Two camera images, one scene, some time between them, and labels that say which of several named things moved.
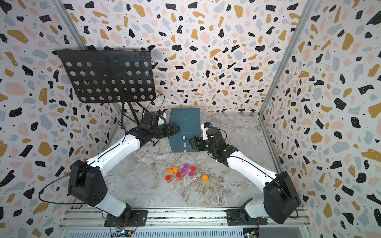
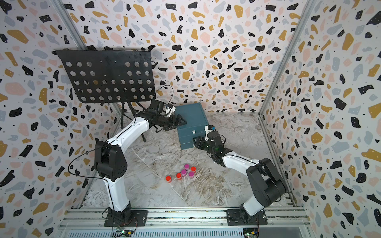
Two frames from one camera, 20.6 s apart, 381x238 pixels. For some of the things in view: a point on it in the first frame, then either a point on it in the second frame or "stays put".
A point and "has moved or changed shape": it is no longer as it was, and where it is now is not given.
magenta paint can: (191, 174) stays put
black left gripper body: (162, 132) to (168, 123)
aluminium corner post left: (63, 11) stays put
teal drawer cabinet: (188, 120) has moved or changed shape
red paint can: (178, 176) stays put
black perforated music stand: (114, 76) stays put
